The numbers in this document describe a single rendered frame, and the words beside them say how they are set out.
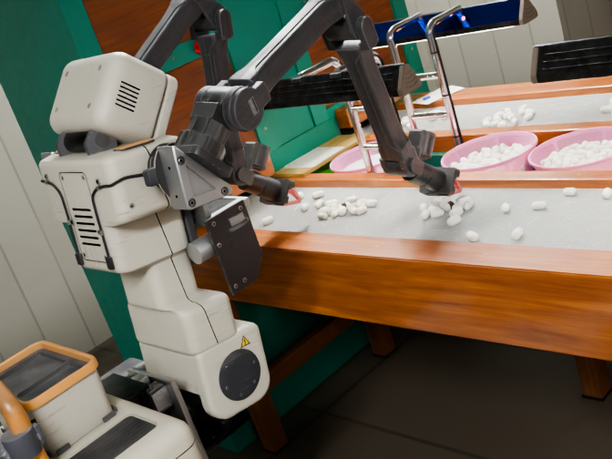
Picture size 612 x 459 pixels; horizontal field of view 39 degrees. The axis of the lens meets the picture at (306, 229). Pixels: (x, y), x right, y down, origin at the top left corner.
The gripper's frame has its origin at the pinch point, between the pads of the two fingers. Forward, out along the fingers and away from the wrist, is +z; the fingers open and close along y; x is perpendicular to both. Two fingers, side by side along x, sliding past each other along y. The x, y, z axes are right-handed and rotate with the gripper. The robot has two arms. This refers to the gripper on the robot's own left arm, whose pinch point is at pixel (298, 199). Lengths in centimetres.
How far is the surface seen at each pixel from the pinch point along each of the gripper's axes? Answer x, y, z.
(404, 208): -2.0, -26.3, 13.4
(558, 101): -52, -29, 71
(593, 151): -25, -62, 40
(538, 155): -23, -49, 36
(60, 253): 20, 183, 29
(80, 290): 33, 183, 43
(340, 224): 5.0, -12.3, 5.4
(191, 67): -36, 42, -16
